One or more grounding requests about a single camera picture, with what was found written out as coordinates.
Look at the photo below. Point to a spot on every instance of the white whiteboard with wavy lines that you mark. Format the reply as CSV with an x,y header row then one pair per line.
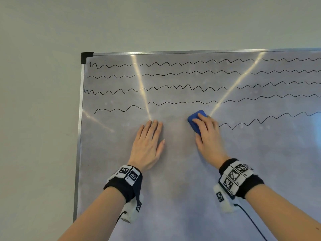
x,y
200,160

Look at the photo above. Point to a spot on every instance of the blue whiteboard eraser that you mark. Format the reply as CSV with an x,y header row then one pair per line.
x,y
195,121

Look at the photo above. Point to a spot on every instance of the black wristband with marker tags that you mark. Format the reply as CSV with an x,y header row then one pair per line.
x,y
124,183
240,179

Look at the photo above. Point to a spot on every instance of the white wrist camera unit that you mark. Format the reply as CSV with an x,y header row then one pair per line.
x,y
224,199
133,208

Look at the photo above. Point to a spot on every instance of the person's left hand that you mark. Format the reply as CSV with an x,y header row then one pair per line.
x,y
146,148

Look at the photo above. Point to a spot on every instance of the person's left forearm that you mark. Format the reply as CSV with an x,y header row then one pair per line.
x,y
92,215

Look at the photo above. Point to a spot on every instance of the person's right hand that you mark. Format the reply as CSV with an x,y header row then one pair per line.
x,y
209,143

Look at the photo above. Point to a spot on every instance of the person's right forearm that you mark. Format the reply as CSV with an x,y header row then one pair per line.
x,y
286,213

